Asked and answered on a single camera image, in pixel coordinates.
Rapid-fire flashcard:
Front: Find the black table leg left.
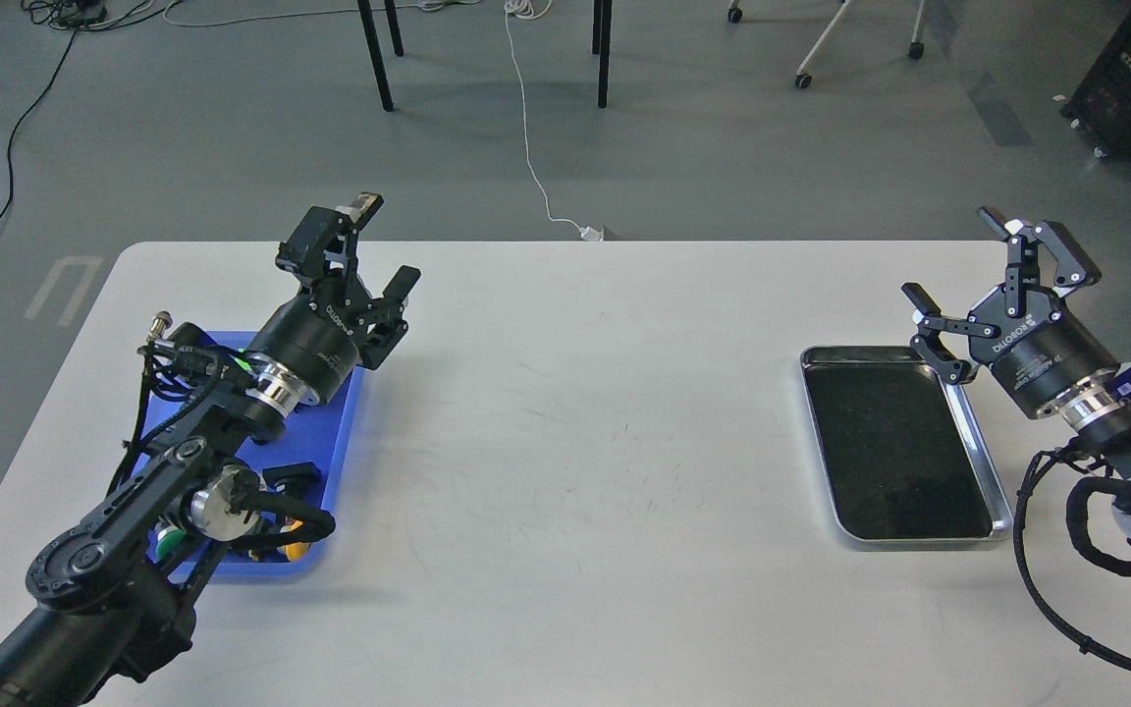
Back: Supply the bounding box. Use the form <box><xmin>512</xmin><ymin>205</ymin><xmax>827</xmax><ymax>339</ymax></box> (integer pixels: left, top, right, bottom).
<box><xmin>357</xmin><ymin>0</ymin><xmax>404</xmax><ymax>112</ymax></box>

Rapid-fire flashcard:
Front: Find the black table leg right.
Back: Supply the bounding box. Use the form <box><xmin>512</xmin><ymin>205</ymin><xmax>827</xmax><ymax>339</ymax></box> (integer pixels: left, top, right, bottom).
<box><xmin>592</xmin><ymin>0</ymin><xmax>614</xmax><ymax>109</ymax></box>

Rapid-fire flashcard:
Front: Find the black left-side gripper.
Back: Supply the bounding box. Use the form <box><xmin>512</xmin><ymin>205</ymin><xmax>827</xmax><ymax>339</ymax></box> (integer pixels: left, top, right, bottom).
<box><xmin>248</xmin><ymin>192</ymin><xmax>421</xmax><ymax>407</ymax></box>

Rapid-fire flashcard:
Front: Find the silver metal tray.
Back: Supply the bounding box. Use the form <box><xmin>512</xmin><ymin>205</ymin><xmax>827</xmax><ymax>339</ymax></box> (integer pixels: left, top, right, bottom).
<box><xmin>798</xmin><ymin>346</ymin><xmax>1013</xmax><ymax>549</ymax></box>

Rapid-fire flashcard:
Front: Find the black right-side robot arm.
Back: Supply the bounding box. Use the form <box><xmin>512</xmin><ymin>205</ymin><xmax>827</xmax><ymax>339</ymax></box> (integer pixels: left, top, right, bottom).
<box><xmin>903</xmin><ymin>206</ymin><xmax>1131</xmax><ymax>672</ymax></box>

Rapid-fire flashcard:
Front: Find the yellow push button switch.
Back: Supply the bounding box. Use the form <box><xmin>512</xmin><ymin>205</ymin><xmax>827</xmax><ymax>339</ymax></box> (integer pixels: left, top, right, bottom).
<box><xmin>247</xmin><ymin>542</ymin><xmax>311</xmax><ymax>564</ymax></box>

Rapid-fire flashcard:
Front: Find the black rectangular switch part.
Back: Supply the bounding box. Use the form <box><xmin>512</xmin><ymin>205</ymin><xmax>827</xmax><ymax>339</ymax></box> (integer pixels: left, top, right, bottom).
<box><xmin>264</xmin><ymin>462</ymin><xmax>323</xmax><ymax>500</ymax></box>

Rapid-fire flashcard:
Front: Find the white rolling chair base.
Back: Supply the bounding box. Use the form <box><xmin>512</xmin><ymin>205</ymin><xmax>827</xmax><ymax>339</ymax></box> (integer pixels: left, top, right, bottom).
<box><xmin>727</xmin><ymin>0</ymin><xmax>929</xmax><ymax>90</ymax></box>

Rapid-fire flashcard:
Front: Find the black left-side robot arm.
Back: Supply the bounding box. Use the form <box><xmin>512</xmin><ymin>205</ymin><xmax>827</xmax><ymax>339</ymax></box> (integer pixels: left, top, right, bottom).
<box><xmin>0</xmin><ymin>192</ymin><xmax>420</xmax><ymax>706</ymax></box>

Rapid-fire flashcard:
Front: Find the black table leg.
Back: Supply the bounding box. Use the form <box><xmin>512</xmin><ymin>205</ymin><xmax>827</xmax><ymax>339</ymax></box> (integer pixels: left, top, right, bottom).
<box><xmin>592</xmin><ymin>0</ymin><xmax>614</xmax><ymax>109</ymax></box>
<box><xmin>357</xmin><ymin>0</ymin><xmax>404</xmax><ymax>112</ymax></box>

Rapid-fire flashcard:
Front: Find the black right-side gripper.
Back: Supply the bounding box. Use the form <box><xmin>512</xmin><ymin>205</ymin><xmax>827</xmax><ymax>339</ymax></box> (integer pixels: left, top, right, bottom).
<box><xmin>901</xmin><ymin>206</ymin><xmax>1119</xmax><ymax>419</ymax></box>

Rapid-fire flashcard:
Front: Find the white cable on floor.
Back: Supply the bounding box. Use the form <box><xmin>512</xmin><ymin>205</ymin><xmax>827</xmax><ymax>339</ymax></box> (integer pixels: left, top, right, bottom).
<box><xmin>504</xmin><ymin>0</ymin><xmax>588</xmax><ymax>235</ymax></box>

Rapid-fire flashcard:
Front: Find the blue plastic tray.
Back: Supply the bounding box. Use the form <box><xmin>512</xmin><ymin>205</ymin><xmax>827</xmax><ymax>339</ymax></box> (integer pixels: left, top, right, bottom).
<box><xmin>130</xmin><ymin>330</ymin><xmax>368</xmax><ymax>578</ymax></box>

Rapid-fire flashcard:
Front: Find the green push button switch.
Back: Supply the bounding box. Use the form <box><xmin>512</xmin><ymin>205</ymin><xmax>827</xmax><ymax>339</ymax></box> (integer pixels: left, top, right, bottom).
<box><xmin>154</xmin><ymin>523</ymin><xmax>188</xmax><ymax>564</ymax></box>

